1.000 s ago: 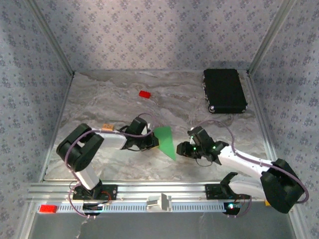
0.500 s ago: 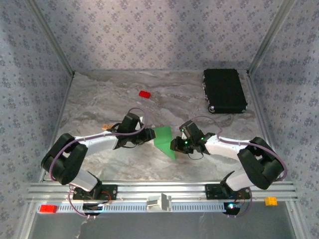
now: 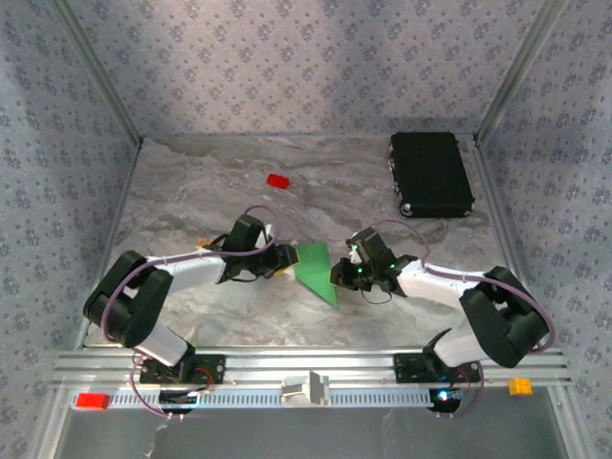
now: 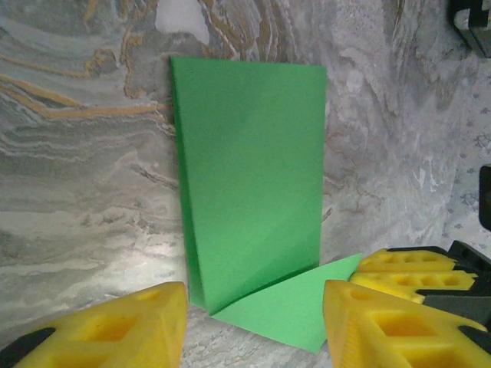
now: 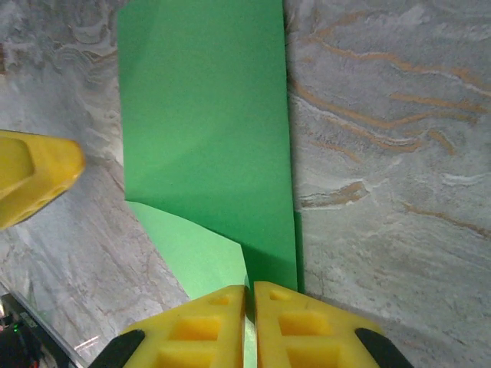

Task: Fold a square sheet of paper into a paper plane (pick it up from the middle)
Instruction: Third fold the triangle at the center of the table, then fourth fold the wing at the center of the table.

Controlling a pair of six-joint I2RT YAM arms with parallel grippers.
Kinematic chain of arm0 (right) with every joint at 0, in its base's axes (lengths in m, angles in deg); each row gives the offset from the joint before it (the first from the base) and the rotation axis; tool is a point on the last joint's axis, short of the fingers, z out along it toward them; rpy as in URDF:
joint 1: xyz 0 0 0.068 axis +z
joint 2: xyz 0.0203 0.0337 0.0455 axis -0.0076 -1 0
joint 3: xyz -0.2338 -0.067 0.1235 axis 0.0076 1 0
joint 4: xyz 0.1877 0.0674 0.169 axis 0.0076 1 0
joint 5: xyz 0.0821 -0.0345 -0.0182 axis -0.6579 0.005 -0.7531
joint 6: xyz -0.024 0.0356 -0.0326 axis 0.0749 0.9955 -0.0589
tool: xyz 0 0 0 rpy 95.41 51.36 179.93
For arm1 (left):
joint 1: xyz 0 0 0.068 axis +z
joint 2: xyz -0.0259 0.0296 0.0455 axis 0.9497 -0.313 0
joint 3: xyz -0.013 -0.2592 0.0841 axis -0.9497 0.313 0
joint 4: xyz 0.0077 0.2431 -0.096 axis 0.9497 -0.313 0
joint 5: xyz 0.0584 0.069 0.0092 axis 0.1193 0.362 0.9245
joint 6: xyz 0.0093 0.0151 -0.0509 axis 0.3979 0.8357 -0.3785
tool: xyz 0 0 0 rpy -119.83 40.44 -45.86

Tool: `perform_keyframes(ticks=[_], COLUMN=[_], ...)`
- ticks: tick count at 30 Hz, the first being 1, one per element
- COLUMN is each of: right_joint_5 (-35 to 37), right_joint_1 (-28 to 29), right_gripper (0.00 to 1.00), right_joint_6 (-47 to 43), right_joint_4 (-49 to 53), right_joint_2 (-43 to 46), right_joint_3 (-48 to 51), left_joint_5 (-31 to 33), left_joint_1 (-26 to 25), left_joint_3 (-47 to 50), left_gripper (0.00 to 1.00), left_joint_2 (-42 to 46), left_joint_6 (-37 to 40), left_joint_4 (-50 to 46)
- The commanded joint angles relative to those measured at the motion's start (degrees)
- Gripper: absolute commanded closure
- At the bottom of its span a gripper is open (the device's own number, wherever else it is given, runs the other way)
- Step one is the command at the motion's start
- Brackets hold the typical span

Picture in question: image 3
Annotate green paper sheet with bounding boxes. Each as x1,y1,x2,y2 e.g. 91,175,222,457
292,242,340,309

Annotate black hard case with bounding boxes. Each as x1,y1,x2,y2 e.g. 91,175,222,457
389,132,476,219

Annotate right controller board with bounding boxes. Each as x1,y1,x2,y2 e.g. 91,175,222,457
427,387,464,415

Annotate controller board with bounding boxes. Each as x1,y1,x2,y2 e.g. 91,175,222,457
427,387,464,415
157,389,200,415

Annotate left controller board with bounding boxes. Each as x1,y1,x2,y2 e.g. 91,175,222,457
157,389,200,415

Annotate large red toy brick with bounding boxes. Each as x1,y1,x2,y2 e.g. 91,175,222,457
75,392,112,410

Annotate aluminium mounting rail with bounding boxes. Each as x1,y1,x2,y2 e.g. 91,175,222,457
50,348,573,388

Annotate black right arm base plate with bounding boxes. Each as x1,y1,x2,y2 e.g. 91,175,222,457
393,353,481,384

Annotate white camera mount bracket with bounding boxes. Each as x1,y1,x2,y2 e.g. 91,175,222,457
280,371,331,408

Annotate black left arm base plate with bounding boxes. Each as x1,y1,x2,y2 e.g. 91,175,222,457
138,354,227,385

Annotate white slotted cable duct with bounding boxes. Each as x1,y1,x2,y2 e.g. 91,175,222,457
71,387,463,410

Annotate aluminium table side rail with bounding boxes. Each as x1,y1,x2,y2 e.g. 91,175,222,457
74,138,144,350
475,138,547,349

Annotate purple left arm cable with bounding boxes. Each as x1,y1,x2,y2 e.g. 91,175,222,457
102,205,279,421

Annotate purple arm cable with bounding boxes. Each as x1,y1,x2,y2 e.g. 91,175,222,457
365,219,555,420
102,205,279,421

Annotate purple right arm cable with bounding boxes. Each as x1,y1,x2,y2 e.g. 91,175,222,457
365,219,555,420

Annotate aluminium frame leg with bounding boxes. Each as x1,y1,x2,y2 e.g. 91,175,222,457
548,385,587,459
35,386,73,459

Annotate aluminium frame post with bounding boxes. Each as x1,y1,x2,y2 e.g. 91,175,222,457
475,0,573,144

